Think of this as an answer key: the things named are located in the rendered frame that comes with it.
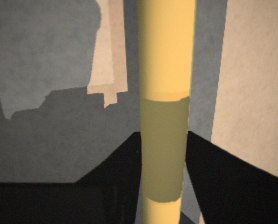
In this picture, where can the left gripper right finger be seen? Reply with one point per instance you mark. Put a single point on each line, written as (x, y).
(228, 189)

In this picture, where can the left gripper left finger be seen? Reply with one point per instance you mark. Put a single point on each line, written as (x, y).
(112, 202)

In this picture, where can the long yellow rod with olive band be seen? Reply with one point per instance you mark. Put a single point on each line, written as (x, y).
(166, 31)

